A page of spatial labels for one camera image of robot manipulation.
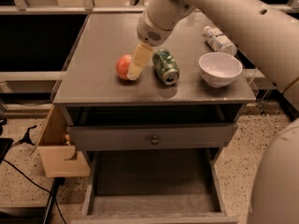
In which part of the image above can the round brass drawer knob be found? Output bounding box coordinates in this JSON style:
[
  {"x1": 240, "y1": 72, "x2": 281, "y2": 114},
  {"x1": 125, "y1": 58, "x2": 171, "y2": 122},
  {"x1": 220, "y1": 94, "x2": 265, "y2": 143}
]
[{"x1": 150, "y1": 135, "x2": 159, "y2": 145}]

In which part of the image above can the light wooden box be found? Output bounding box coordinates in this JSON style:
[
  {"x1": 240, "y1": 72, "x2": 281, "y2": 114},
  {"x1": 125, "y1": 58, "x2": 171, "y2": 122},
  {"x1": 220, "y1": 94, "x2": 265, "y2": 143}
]
[{"x1": 36, "y1": 105, "x2": 91, "y2": 177}]

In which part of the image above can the green soda can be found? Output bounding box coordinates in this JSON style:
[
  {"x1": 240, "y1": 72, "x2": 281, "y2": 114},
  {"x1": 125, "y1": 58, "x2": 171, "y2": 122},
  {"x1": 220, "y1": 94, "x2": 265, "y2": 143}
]
[{"x1": 152, "y1": 49, "x2": 179, "y2": 86}]

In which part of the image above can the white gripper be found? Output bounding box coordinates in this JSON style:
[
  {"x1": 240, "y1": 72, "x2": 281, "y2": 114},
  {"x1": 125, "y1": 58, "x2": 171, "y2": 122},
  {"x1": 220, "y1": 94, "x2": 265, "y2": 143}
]
[{"x1": 127, "y1": 11, "x2": 172, "y2": 81}]

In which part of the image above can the orange red apple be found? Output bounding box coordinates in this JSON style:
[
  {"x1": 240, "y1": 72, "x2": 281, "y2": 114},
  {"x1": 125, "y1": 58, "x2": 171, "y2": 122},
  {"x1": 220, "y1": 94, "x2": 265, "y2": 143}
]
[{"x1": 116, "y1": 54, "x2": 132, "y2": 80}]

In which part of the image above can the grey drawer cabinet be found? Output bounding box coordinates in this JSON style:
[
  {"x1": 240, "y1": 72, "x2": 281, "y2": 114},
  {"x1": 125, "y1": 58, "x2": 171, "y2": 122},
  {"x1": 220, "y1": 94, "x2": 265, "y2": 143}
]
[{"x1": 52, "y1": 12, "x2": 257, "y2": 224}]

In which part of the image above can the white bowl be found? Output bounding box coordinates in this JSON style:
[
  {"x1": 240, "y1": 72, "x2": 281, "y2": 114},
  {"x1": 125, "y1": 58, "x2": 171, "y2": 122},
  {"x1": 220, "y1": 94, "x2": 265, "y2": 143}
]
[{"x1": 198, "y1": 52, "x2": 243, "y2": 88}]

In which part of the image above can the black floor cable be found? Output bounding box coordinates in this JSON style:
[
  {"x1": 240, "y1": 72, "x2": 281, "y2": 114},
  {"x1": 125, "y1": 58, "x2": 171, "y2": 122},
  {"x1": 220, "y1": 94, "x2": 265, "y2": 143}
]
[{"x1": 2, "y1": 158, "x2": 68, "y2": 224}]

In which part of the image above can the grey top drawer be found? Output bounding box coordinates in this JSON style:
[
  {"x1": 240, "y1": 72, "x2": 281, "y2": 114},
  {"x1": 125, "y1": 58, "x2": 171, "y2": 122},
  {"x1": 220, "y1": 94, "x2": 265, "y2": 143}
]
[{"x1": 67, "y1": 123, "x2": 237, "y2": 151}]

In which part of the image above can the metal railing frame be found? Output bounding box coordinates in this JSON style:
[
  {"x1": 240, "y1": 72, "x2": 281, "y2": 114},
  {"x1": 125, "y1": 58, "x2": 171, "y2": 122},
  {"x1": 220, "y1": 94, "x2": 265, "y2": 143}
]
[{"x1": 0, "y1": 0, "x2": 299, "y2": 16}]

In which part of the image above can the open grey middle drawer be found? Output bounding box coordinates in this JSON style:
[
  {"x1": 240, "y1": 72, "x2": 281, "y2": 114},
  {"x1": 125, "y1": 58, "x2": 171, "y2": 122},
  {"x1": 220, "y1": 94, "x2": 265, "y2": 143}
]
[{"x1": 72, "y1": 148, "x2": 238, "y2": 224}]

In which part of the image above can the clear plastic water bottle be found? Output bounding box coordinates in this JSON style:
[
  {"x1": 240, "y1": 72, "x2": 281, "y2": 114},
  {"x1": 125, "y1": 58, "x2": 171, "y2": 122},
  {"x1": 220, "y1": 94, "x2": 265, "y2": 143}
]
[{"x1": 204, "y1": 26, "x2": 237, "y2": 56}]

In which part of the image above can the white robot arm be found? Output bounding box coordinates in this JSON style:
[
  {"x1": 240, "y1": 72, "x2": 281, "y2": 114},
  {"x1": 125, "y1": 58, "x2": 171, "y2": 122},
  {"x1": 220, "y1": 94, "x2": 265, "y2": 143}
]
[{"x1": 127, "y1": 0, "x2": 299, "y2": 224}]

